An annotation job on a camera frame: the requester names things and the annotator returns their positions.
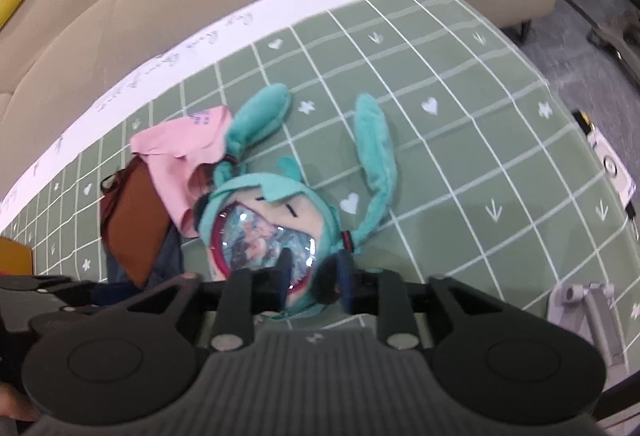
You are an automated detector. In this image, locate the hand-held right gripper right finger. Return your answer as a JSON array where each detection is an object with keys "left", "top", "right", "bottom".
[{"left": 337, "top": 251, "right": 521, "bottom": 350}]

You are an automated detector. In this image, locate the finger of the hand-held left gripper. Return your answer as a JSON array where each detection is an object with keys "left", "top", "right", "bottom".
[{"left": 0, "top": 273, "right": 97, "bottom": 313}]

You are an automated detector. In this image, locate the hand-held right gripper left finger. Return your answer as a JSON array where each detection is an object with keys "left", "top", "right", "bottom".
[{"left": 120, "top": 248, "right": 296, "bottom": 351}]

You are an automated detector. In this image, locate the orange paper bag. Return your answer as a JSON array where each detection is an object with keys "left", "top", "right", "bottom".
[{"left": 0, "top": 237, "right": 34, "bottom": 276}]

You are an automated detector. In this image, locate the teal plush doll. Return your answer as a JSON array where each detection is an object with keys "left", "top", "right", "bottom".
[{"left": 192, "top": 83, "right": 401, "bottom": 318}]

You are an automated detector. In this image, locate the person's left hand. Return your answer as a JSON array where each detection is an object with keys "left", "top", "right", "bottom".
[{"left": 0, "top": 383, "right": 39, "bottom": 423}]

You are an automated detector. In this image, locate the brown pouch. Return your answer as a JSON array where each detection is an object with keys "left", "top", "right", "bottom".
[{"left": 100, "top": 161, "right": 174, "bottom": 290}]

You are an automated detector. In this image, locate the navy cloth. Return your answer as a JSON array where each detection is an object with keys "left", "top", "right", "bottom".
[{"left": 92, "top": 226, "right": 187, "bottom": 308}]

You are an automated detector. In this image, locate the pink cloth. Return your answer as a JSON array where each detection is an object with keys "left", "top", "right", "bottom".
[{"left": 130, "top": 106, "right": 236, "bottom": 240}]

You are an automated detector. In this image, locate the green checked tablecloth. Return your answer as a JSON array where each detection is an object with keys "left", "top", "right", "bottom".
[{"left": 0, "top": 0, "right": 640, "bottom": 334}]

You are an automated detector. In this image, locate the white stand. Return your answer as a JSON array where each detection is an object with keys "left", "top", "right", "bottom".
[{"left": 546, "top": 282, "right": 627, "bottom": 368}]

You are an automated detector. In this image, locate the white labelled box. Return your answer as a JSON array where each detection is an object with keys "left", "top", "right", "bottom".
[{"left": 574, "top": 108, "right": 640, "bottom": 223}]

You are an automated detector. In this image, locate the beige sofa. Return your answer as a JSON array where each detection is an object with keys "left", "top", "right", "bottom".
[{"left": 0, "top": 0, "right": 560, "bottom": 198}]

